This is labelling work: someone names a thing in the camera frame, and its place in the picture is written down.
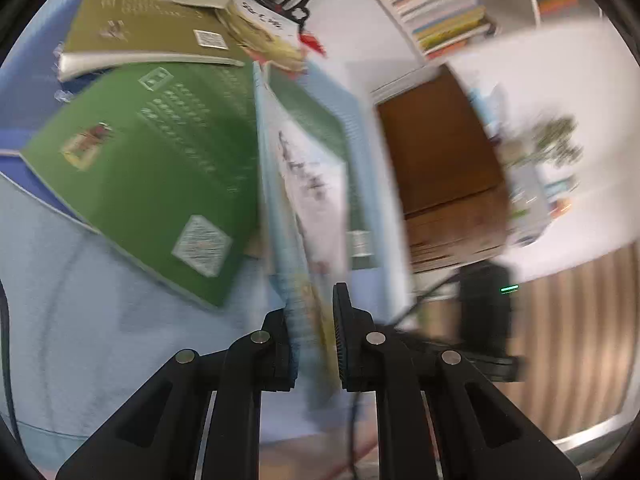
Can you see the green plant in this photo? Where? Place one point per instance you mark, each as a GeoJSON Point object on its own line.
{"type": "Point", "coordinates": [555, 140]}

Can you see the rows of shelved books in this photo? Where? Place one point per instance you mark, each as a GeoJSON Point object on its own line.
{"type": "Point", "coordinates": [440, 10]}

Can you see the olive green book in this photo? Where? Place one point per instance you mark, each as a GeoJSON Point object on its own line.
{"type": "Point", "coordinates": [145, 30]}

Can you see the light blue quilted mat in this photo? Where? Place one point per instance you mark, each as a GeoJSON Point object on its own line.
{"type": "Point", "coordinates": [75, 285]}

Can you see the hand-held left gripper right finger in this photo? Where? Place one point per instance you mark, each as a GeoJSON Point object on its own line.
{"type": "Point", "coordinates": [340, 330]}

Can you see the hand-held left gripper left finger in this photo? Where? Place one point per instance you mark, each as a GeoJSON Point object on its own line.
{"type": "Point", "coordinates": [277, 355]}

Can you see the white and blue illustrated book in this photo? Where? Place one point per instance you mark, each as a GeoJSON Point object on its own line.
{"type": "Point", "coordinates": [305, 195]}

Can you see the red tassel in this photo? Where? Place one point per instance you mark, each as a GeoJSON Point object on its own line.
{"type": "Point", "coordinates": [312, 42]}

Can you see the white bookcase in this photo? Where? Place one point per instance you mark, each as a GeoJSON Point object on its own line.
{"type": "Point", "coordinates": [360, 35]}

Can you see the brown wooden cabinet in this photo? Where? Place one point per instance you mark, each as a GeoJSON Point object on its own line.
{"type": "Point", "coordinates": [440, 160]}

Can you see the thick book with handwritten edge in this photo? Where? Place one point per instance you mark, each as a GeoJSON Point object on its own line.
{"type": "Point", "coordinates": [265, 30]}

